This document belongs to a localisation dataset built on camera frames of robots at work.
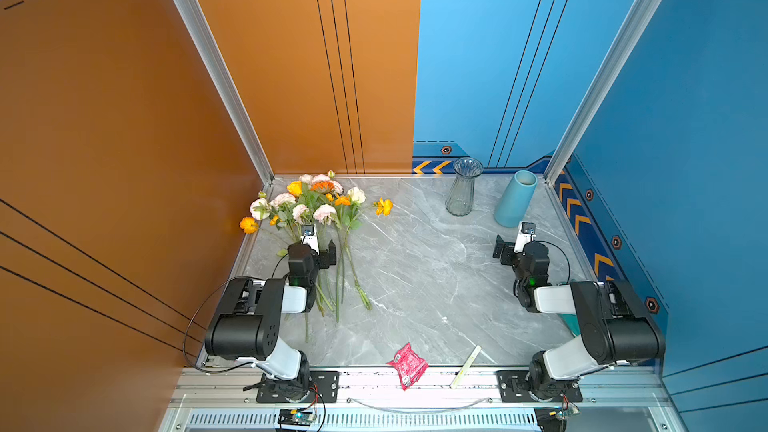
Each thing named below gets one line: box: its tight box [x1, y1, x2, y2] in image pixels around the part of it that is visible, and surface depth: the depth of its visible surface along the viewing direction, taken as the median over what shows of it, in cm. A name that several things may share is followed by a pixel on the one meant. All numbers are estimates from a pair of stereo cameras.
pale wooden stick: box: [450, 345, 482, 389], surface depth 78 cm
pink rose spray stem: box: [270, 174, 344, 241], surface depth 105 cm
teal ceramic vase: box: [494, 169, 538, 228], surface depth 96 cm
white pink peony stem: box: [250, 197, 301, 247], surface depth 107 cm
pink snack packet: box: [386, 342, 429, 391], surface depth 77 cm
